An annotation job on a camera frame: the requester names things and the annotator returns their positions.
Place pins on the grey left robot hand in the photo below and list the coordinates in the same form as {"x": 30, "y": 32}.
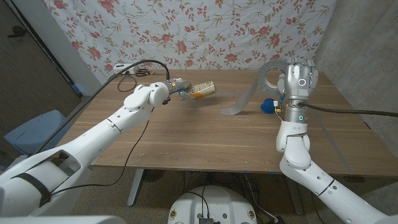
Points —
{"x": 182, "y": 85}

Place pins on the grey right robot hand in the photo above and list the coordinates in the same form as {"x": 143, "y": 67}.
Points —
{"x": 298, "y": 81}

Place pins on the plastic bottle with orange label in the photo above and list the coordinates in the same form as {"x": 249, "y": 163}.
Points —
{"x": 203, "y": 89}

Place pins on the grey duct tape roll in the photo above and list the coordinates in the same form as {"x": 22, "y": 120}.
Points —
{"x": 264, "y": 70}

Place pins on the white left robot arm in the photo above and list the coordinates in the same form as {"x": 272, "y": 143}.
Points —
{"x": 93, "y": 137}

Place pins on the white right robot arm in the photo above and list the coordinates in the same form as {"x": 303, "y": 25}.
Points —
{"x": 295, "y": 149}

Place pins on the floral backdrop cloth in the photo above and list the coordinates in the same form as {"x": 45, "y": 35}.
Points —
{"x": 186, "y": 31}

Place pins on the white power box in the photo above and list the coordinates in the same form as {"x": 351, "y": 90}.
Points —
{"x": 126, "y": 68}

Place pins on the white table leg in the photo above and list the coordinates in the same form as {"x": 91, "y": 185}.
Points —
{"x": 136, "y": 186}

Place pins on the grey table leg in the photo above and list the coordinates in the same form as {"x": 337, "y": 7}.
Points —
{"x": 292, "y": 196}

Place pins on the white robot torso base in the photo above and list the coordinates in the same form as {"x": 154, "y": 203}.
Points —
{"x": 214, "y": 202}

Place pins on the black wall hook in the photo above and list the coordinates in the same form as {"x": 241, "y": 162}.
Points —
{"x": 17, "y": 31}

